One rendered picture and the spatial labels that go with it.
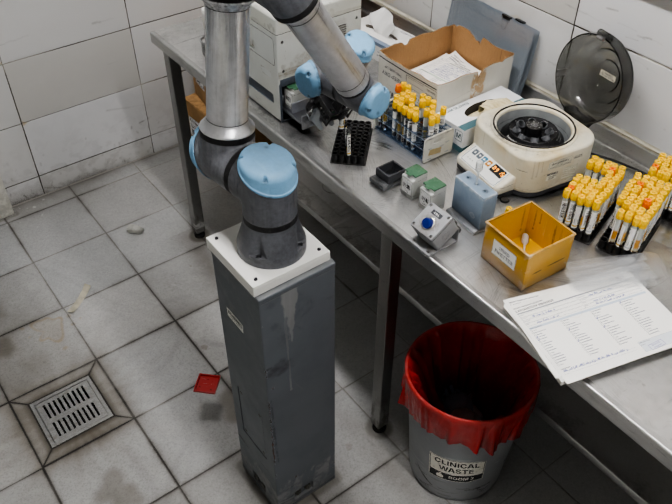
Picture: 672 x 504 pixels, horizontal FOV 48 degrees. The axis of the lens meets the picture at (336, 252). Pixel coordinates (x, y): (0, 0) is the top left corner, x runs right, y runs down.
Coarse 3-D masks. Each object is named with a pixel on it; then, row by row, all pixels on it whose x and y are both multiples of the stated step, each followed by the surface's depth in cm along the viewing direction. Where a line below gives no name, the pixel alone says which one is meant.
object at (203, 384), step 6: (198, 378) 233; (204, 378) 233; (210, 378) 233; (216, 378) 233; (198, 384) 232; (204, 384) 232; (210, 384) 232; (216, 384) 231; (198, 390) 229; (204, 390) 230; (210, 390) 230
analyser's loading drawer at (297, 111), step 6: (282, 90) 210; (282, 96) 201; (294, 102) 199; (300, 102) 200; (306, 102) 201; (288, 108) 201; (294, 108) 200; (300, 108) 201; (288, 114) 201; (294, 114) 200; (300, 114) 200; (306, 114) 196; (300, 120) 198; (306, 120) 197; (306, 126) 198
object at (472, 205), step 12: (456, 180) 170; (468, 180) 169; (480, 180) 169; (456, 192) 172; (468, 192) 168; (480, 192) 165; (492, 192) 165; (456, 204) 174; (468, 204) 169; (480, 204) 165; (492, 204) 166; (456, 216) 173; (468, 216) 171; (480, 216) 167; (492, 216) 169; (468, 228) 170; (480, 228) 170
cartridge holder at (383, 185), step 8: (392, 160) 185; (376, 168) 183; (384, 168) 185; (392, 168) 187; (400, 168) 184; (376, 176) 184; (384, 176) 182; (392, 176) 181; (400, 176) 183; (376, 184) 183; (384, 184) 182; (392, 184) 182
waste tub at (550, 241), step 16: (528, 208) 164; (496, 224) 160; (512, 224) 164; (528, 224) 167; (544, 224) 162; (560, 224) 158; (496, 240) 157; (512, 240) 167; (544, 240) 164; (560, 240) 153; (496, 256) 159; (512, 256) 155; (528, 256) 150; (544, 256) 153; (560, 256) 157; (512, 272) 157; (528, 272) 153; (544, 272) 157
